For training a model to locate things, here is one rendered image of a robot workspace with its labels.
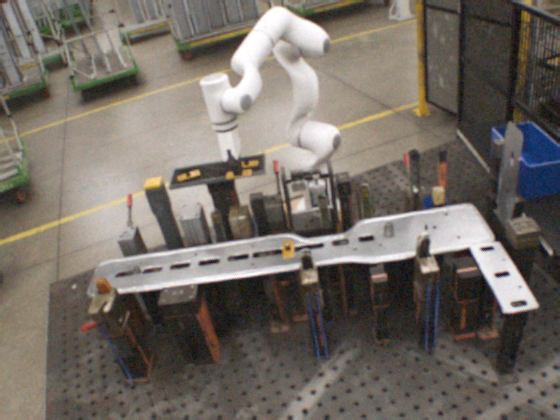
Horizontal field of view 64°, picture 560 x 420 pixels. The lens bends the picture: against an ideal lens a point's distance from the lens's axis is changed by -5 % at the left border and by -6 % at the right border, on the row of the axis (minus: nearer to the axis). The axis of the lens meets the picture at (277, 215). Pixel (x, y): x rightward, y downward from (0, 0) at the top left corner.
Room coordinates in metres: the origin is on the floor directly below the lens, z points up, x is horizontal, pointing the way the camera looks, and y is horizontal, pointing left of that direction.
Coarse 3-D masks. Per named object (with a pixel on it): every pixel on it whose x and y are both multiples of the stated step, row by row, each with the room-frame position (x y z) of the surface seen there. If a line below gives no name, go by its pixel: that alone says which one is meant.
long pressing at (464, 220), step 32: (384, 224) 1.28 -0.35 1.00; (416, 224) 1.24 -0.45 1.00; (448, 224) 1.21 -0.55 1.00; (480, 224) 1.17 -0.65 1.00; (128, 256) 1.39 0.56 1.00; (160, 256) 1.36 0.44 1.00; (192, 256) 1.32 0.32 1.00; (224, 256) 1.29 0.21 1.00; (320, 256) 1.19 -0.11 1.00; (352, 256) 1.15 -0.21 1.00; (384, 256) 1.12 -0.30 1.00; (96, 288) 1.25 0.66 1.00; (128, 288) 1.22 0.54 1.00; (160, 288) 1.20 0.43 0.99
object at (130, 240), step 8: (120, 232) 1.48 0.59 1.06; (128, 232) 1.47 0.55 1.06; (136, 232) 1.47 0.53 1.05; (120, 240) 1.43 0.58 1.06; (128, 240) 1.43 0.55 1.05; (136, 240) 1.45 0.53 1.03; (120, 248) 1.43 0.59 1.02; (128, 248) 1.43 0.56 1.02; (136, 248) 1.43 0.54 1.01; (144, 248) 1.48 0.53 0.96; (152, 272) 1.48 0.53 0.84
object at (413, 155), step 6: (408, 150) 1.37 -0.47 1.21; (414, 150) 1.37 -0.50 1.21; (408, 156) 1.37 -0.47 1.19; (414, 156) 1.34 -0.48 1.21; (408, 162) 1.37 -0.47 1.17; (414, 162) 1.37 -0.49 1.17; (414, 168) 1.36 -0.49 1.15; (414, 174) 1.36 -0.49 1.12; (414, 180) 1.36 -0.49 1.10; (420, 180) 1.35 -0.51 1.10; (420, 186) 1.34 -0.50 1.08; (420, 192) 1.34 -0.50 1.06
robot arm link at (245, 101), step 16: (256, 32) 1.55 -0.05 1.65; (240, 48) 1.51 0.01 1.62; (256, 48) 1.50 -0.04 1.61; (272, 48) 1.55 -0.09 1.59; (240, 64) 1.45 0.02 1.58; (256, 64) 1.47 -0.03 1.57; (256, 80) 1.37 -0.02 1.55; (224, 96) 1.34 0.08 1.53; (240, 96) 1.32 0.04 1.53; (256, 96) 1.36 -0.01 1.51; (240, 112) 1.31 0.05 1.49
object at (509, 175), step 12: (516, 132) 1.16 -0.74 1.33; (504, 144) 1.23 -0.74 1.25; (516, 144) 1.15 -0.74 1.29; (504, 156) 1.22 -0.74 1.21; (516, 156) 1.14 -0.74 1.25; (504, 168) 1.21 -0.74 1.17; (516, 168) 1.14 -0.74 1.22; (504, 180) 1.20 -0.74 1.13; (516, 180) 1.12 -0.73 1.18; (504, 192) 1.20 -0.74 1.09; (504, 204) 1.19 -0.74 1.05; (504, 216) 1.18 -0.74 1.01
